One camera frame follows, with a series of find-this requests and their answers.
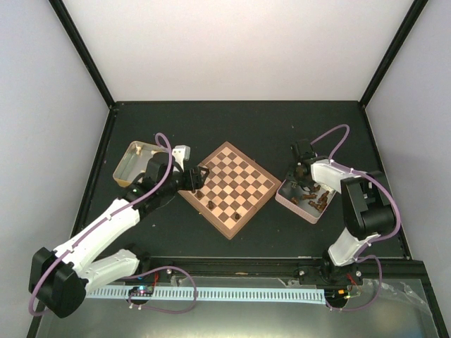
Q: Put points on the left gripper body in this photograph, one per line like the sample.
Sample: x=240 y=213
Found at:
x=192 y=182

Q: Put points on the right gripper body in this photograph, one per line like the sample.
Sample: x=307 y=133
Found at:
x=294 y=176

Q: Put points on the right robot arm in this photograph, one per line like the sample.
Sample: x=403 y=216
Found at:
x=369 y=211

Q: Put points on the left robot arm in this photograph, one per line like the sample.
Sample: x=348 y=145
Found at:
x=61 y=278

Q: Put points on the wooden chess board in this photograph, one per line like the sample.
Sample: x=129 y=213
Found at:
x=236 y=184

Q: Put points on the dark chess pieces pile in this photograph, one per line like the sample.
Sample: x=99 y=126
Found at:
x=315 y=196

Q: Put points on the light chess pieces pile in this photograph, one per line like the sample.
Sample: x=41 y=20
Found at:
x=145 y=150

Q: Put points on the pink tin box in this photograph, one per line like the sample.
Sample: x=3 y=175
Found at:
x=288 y=190

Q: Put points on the yellow tin box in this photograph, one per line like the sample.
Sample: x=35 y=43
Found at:
x=131 y=165

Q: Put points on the light blue cable duct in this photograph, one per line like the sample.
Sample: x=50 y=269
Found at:
x=230 y=294

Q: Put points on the black frame rail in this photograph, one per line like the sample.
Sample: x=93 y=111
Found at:
x=225 y=267

